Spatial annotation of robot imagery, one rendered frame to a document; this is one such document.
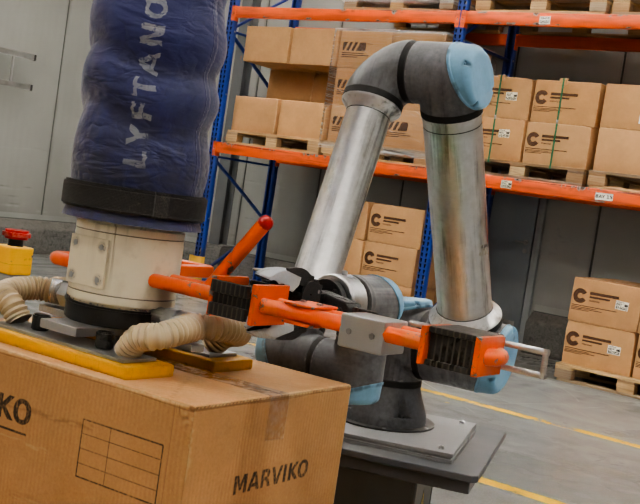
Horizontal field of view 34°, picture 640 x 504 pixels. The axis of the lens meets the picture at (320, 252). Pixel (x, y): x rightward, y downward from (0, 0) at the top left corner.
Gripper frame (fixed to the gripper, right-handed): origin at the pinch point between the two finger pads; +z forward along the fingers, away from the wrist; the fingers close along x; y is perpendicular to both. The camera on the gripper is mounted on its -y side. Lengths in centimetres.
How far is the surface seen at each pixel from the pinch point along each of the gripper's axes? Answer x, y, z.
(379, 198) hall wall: 20, 527, -841
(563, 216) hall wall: 28, 315, -840
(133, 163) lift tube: 17.3, 20.2, 9.1
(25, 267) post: -12, 117, -52
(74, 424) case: -20.0, 15.5, 18.0
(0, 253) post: -9, 121, -47
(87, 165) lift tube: 16.0, 27.9, 11.0
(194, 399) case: -12.7, -2.0, 13.6
